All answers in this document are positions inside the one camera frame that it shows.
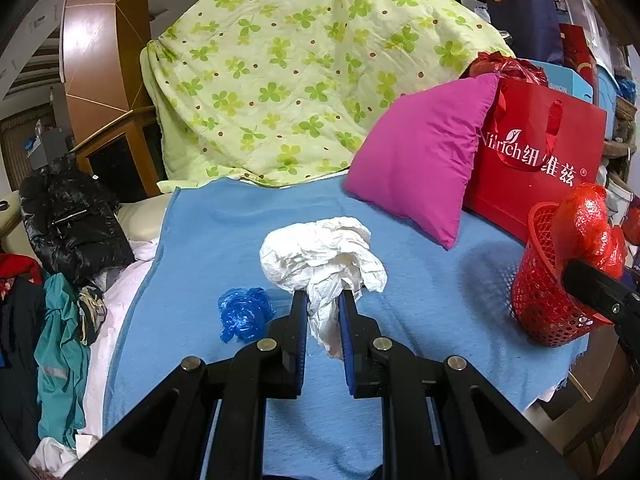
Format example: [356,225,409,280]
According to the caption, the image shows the clear plastic storage box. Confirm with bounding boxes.
[553,0,614,77]

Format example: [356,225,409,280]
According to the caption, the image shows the green clover quilt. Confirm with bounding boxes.
[140,0,509,193]

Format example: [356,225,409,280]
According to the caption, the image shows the red foil bag behind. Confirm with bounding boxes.
[468,51,549,87]

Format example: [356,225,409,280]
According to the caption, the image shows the red gift box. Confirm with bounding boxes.
[560,23,599,105]

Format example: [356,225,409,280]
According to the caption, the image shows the light blue shoe box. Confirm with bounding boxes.
[530,60,593,103]

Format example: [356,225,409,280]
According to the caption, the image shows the blue plastic bag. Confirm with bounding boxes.
[218,287,274,344]

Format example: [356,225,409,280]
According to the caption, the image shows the white bed sheet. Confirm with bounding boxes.
[28,238,160,479]

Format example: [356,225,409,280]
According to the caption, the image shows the magenta pillow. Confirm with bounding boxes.
[344,74,499,249]

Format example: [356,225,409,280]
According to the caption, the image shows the red shiny plastic bag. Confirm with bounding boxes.
[551,183,626,280]

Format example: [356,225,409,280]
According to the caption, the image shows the blue storage bin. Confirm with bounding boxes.
[597,64,617,141]

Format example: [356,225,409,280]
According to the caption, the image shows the navy bag orange handles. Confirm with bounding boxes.
[487,0,564,65]

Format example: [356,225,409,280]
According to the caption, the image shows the black puffer jacket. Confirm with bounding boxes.
[18,155,134,289]

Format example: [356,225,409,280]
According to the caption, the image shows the white tissue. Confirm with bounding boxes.
[259,217,387,359]

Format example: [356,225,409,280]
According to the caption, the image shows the teal garment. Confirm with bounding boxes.
[35,274,90,448]

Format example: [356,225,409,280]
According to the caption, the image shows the red paper gift bag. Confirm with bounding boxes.
[464,78,606,242]

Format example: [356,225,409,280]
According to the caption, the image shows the red mesh trash basket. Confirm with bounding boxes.
[511,202,612,347]

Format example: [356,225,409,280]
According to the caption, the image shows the red garment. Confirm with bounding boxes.
[0,252,43,285]

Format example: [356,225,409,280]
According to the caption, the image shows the wooden pillar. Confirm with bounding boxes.
[61,0,162,197]

